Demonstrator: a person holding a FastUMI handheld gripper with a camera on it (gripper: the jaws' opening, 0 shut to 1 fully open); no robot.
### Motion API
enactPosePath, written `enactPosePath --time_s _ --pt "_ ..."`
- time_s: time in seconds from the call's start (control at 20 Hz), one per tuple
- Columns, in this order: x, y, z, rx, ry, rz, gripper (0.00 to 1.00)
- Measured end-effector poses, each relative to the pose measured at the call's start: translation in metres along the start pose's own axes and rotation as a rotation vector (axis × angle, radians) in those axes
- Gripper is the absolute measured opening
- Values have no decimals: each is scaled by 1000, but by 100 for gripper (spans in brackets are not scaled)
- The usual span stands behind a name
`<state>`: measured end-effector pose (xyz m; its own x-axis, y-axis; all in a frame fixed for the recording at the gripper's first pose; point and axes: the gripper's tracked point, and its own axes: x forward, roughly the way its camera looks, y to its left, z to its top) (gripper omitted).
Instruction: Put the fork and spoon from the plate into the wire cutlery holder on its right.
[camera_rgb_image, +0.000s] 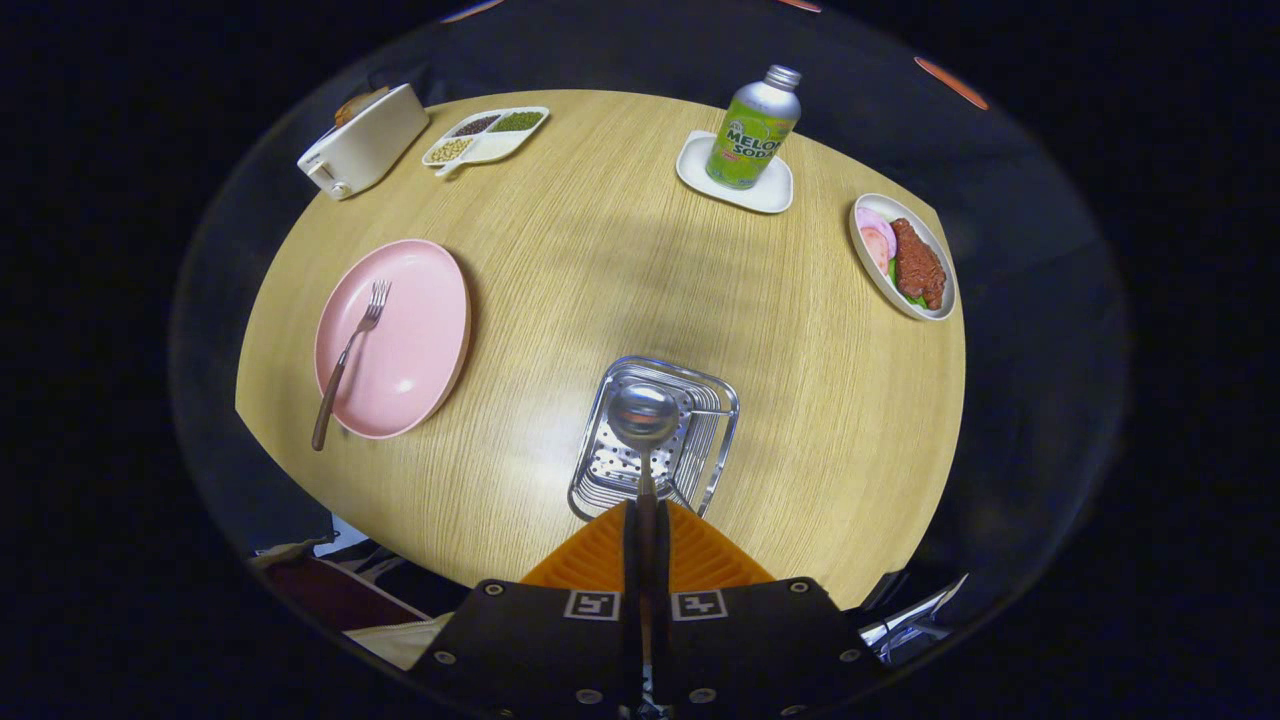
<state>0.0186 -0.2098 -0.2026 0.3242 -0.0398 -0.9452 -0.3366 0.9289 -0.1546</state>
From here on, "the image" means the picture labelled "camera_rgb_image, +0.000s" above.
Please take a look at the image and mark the white oval plate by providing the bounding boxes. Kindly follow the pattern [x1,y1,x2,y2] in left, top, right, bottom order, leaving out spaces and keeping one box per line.
[849,193,958,322]

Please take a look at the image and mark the brown toast slice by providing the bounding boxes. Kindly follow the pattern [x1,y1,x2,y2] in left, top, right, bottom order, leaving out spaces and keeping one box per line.
[333,86,391,128]

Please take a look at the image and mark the pink ham slices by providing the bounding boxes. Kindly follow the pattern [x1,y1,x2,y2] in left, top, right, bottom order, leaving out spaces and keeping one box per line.
[856,207,898,273]

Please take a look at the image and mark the perforated metal tray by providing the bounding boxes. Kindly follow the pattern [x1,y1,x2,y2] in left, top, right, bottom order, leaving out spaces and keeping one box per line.
[567,355,741,523]

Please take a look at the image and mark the white paper sheet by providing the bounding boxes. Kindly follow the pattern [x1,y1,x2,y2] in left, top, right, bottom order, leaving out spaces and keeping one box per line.
[315,513,371,556]

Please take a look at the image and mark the white toaster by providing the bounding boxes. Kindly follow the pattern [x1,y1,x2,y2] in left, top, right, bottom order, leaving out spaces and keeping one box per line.
[296,83,431,202]

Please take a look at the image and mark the pink round plate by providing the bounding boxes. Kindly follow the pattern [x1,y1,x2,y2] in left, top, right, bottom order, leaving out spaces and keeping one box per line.
[314,238,472,441]

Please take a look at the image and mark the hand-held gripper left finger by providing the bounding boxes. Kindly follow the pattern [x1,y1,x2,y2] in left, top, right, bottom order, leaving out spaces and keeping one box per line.
[408,500,642,717]

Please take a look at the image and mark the white square coaster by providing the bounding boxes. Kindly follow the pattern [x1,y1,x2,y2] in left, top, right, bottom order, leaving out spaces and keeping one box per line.
[676,130,795,215]

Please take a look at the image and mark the green lettuce leaf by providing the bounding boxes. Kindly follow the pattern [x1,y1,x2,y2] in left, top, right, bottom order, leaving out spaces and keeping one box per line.
[887,260,928,308]

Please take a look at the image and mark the green soda bottle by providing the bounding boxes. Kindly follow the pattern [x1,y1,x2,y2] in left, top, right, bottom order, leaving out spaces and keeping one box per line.
[705,65,803,191]

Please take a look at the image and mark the cream cloth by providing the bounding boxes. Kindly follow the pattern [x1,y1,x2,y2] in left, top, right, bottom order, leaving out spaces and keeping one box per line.
[345,612,456,671]

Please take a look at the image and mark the fork with brown handle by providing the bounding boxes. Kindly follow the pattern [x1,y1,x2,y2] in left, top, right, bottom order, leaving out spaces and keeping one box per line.
[311,280,393,452]

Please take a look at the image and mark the white divided dish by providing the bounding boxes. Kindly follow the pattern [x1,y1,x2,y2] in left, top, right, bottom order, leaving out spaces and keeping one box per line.
[421,106,551,179]

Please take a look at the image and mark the white shiny object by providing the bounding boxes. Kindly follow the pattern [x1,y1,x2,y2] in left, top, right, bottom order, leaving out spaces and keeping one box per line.
[858,573,969,666]

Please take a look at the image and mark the black backdrop cloth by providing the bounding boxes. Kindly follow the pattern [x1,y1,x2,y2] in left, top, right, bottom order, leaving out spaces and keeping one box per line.
[170,0,1131,641]

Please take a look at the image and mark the dark red cloth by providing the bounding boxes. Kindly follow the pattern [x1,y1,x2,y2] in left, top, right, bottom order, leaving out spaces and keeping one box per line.
[262,555,431,633]

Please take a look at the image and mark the spoon with brown handle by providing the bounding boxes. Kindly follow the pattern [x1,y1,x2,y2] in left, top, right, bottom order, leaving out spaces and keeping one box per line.
[607,381,682,641]

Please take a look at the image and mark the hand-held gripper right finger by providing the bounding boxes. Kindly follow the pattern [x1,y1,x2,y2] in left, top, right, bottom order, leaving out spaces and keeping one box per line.
[654,500,888,717]

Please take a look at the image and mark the brown meat piece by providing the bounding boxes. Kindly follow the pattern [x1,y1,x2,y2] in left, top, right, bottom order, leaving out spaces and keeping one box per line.
[890,217,947,310]

